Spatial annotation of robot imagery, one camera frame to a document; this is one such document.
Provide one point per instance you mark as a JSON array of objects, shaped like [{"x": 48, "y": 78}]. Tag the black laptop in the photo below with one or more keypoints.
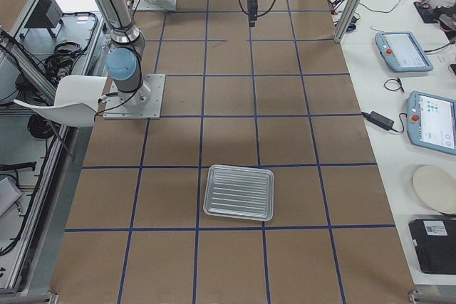
[{"x": 434, "y": 242}]

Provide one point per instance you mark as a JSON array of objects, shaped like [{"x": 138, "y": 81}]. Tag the white plastic chair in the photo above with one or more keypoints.
[{"x": 75, "y": 103}]

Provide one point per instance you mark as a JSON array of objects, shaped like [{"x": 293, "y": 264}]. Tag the black power adapter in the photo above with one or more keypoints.
[{"x": 378, "y": 120}]

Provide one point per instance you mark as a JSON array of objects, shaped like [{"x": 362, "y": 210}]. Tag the blue teach pendant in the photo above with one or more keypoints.
[
  {"x": 402, "y": 52},
  {"x": 431, "y": 122}
]

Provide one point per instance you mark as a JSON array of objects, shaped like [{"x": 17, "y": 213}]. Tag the white round plate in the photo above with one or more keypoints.
[{"x": 436, "y": 188}]

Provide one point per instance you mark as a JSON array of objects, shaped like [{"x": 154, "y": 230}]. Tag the aluminium frame post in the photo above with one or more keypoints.
[{"x": 351, "y": 1}]

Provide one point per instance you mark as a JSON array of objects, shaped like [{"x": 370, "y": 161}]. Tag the ribbed metal tray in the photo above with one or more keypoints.
[{"x": 239, "y": 193}]

